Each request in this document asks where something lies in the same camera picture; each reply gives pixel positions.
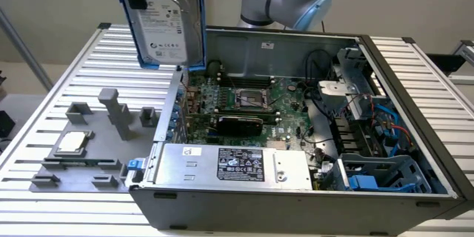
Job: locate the hard disk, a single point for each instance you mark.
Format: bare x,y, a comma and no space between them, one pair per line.
166,26

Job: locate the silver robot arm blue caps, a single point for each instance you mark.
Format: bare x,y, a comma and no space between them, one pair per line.
289,1

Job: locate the grey plastic disk bay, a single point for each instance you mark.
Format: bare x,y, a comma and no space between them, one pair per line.
393,165

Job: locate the grey metal pole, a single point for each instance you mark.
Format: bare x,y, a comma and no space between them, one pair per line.
22,42

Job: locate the CPU socket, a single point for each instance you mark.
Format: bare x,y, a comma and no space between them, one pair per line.
254,98

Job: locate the grey parts rack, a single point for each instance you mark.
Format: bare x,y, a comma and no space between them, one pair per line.
107,142

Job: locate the black graphics card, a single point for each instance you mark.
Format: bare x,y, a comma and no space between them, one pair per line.
240,126

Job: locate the silver CPU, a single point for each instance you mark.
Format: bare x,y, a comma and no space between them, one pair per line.
74,142

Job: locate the black box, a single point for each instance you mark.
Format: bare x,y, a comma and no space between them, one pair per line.
6,123

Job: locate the blue case latch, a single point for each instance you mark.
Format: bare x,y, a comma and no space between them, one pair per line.
135,164

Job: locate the green motherboard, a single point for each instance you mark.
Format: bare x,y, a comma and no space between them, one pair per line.
293,120

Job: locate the silver power supply unit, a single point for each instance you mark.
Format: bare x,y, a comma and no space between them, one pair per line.
208,165

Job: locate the silver metal drive cage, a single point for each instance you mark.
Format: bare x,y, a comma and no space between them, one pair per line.
348,87

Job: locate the open black PC case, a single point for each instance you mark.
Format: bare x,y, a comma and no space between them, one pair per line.
260,212

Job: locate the aluminium frame profile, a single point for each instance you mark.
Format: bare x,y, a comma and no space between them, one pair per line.
463,62

